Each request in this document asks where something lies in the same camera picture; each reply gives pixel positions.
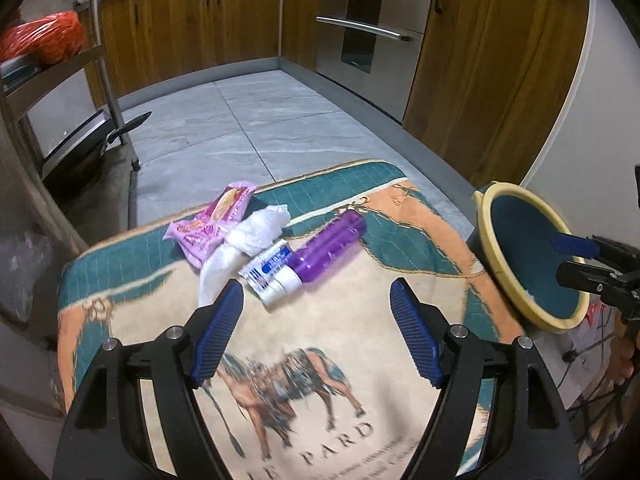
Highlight clear plastic bag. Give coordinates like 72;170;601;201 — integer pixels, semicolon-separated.
1;231;53;323

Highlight stainless steel shelf rack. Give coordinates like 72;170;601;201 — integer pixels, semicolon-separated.
1;0;140;256

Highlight orange plastic bag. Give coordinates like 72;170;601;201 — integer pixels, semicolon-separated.
1;11;85;66

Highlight yellow rimmed teal trash bin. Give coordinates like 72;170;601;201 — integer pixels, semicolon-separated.
469;181;590;333

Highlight white refrigerator side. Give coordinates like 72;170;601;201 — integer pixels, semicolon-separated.
521;0;639;246

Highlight pink snack wrapper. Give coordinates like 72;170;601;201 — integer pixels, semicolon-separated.
163;181;257;269

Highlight person's right hand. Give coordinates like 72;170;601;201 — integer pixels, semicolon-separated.
606;311;639;385

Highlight wooden kitchen cabinets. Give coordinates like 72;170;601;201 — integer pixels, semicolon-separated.
100;0;589;186

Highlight white tissue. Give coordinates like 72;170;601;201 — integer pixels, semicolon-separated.
198;205;291;307

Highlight black frying pan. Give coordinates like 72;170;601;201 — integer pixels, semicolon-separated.
42;110;152;188

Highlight horse print quilted cushion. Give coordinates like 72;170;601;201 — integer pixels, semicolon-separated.
58;160;522;479

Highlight stainless steel oven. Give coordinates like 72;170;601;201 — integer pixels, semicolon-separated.
316;0;432;122

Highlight blue white small packet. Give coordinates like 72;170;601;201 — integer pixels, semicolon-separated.
239;240;292;300

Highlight purple plastic bottle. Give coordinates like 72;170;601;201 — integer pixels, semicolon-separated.
259;209;367;306

